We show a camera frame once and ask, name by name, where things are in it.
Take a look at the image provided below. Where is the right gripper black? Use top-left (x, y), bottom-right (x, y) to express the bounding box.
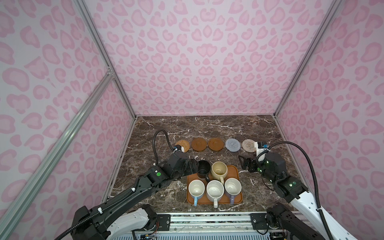
top-left (237, 153), bottom-right (277, 184)

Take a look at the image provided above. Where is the black mug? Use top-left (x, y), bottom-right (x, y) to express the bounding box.
top-left (197, 160), bottom-right (211, 183)

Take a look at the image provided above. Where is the brown coaster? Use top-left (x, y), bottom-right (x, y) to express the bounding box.
top-left (191, 138), bottom-right (207, 152)
top-left (208, 138), bottom-right (224, 152)

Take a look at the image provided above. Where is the white mug blue handle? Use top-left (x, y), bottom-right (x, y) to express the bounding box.
top-left (189, 180), bottom-right (206, 206)

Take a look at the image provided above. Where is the beige woven coaster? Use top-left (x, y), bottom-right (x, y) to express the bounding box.
top-left (242, 139), bottom-right (256, 153)

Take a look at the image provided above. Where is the cream yellow mug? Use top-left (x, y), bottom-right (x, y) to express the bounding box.
top-left (211, 162), bottom-right (228, 185)

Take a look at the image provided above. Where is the grey round coaster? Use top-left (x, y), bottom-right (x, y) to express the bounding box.
top-left (225, 138), bottom-right (241, 153)

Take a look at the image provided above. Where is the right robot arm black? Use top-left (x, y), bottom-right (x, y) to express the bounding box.
top-left (239, 151), bottom-right (356, 240)

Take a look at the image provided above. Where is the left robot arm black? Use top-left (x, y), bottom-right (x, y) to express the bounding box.
top-left (56, 150), bottom-right (199, 240)

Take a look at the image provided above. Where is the left diagonal aluminium strut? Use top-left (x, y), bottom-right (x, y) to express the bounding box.
top-left (1, 72), bottom-right (115, 240)

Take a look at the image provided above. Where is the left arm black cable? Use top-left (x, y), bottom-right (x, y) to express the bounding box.
top-left (152, 129), bottom-right (176, 165)

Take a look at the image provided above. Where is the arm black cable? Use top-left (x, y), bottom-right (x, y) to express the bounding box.
top-left (152, 129), bottom-right (176, 165)
top-left (266, 140), bottom-right (334, 240)

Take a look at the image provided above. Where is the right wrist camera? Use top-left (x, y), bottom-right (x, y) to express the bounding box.
top-left (254, 142), bottom-right (269, 156)

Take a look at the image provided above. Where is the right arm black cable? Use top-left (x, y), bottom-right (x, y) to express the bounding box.
top-left (266, 140), bottom-right (334, 240)

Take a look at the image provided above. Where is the white mug purple handle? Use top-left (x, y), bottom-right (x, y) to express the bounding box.
top-left (224, 178), bottom-right (242, 205)

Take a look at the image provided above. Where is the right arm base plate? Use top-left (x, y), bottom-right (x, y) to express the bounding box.
top-left (250, 212), bottom-right (269, 231)

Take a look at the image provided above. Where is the aluminium front rail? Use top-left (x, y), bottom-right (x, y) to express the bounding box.
top-left (80, 210), bottom-right (343, 240)

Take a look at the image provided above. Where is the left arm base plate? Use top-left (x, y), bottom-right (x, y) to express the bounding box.
top-left (141, 214), bottom-right (171, 232)

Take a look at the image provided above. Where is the right corner aluminium post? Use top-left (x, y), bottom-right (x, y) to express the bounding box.
top-left (274, 0), bottom-right (345, 119)

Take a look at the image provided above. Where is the corner aluminium post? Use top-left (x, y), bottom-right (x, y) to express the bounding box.
top-left (274, 0), bottom-right (345, 119)
top-left (73, 0), bottom-right (137, 120)

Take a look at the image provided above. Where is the left corner aluminium post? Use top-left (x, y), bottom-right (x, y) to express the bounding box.
top-left (73, 0), bottom-right (137, 120)

